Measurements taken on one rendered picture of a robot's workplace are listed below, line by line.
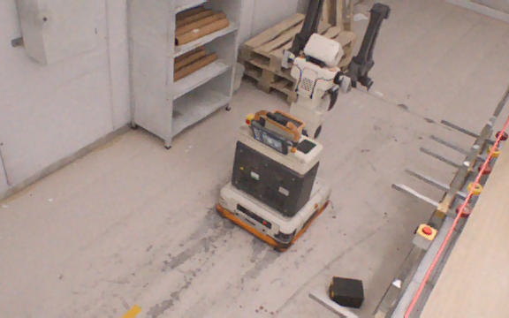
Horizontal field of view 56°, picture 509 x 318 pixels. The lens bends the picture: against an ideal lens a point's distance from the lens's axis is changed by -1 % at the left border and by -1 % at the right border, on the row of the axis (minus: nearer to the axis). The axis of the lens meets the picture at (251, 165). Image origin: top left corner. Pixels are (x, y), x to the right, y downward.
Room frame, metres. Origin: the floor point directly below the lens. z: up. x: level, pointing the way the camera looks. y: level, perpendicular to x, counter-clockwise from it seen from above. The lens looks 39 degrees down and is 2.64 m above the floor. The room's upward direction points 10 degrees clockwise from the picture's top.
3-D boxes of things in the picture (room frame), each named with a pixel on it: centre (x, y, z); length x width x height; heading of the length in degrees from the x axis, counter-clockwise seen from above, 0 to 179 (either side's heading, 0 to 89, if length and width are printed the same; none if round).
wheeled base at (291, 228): (2.71, -0.22, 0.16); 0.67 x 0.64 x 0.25; 151
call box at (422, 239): (1.49, -0.78, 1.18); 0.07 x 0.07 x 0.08; 61
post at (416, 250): (1.50, -0.78, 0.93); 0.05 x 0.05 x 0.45; 61
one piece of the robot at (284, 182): (2.62, -0.17, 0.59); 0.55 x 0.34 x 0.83; 61
